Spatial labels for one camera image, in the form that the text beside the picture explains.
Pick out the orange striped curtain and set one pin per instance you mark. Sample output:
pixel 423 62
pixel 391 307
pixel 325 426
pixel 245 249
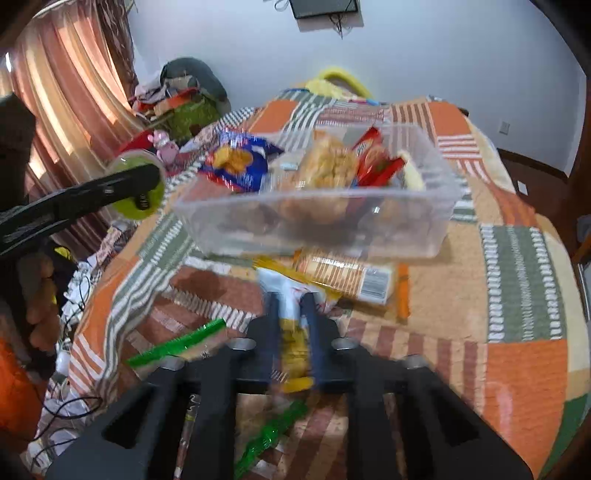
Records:
pixel 69 92

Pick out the clear white-label cracker packet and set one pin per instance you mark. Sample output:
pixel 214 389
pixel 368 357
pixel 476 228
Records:
pixel 286 168

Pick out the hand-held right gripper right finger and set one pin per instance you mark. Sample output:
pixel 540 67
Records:
pixel 311 337

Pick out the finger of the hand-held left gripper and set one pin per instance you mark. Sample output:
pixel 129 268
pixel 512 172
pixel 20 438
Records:
pixel 92 194

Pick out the red snack packet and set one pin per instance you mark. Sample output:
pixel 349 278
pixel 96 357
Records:
pixel 374 159

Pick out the green jelly cup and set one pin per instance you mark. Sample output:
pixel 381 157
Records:
pixel 129 159

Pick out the patchwork striped blanket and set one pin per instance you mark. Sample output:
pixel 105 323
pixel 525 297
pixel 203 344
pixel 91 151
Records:
pixel 508 277

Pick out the small black wall monitor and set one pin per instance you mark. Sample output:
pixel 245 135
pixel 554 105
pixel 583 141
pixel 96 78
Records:
pixel 323 7

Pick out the orange cloth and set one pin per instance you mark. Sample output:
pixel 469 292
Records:
pixel 18 392

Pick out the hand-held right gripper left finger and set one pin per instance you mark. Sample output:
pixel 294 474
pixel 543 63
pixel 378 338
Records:
pixel 271 337

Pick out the pink plush toy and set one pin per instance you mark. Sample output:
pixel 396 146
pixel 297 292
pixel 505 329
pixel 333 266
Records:
pixel 164 145

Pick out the green bag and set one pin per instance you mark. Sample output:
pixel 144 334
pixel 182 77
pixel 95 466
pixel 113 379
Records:
pixel 194 117

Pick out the blue snack bag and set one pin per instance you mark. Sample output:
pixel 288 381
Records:
pixel 235 159

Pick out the yellow foam tube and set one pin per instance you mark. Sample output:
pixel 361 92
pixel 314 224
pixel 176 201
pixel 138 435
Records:
pixel 341 74

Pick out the person's left hand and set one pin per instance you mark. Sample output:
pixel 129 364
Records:
pixel 44 304

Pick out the long biscuit packet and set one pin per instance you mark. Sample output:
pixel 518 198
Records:
pixel 341 277

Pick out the clear plastic container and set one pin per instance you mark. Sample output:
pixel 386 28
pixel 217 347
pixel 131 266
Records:
pixel 323 230

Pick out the grey bag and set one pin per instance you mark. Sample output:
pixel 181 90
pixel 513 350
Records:
pixel 194 67

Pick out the small yellow snack packet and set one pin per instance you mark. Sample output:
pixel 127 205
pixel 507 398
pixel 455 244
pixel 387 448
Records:
pixel 291 323

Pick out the yellow puffed snack packet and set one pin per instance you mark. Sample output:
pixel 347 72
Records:
pixel 328 161

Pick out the white wall socket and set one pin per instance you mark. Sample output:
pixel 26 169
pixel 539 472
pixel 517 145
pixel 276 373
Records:
pixel 505 127
pixel 522 187

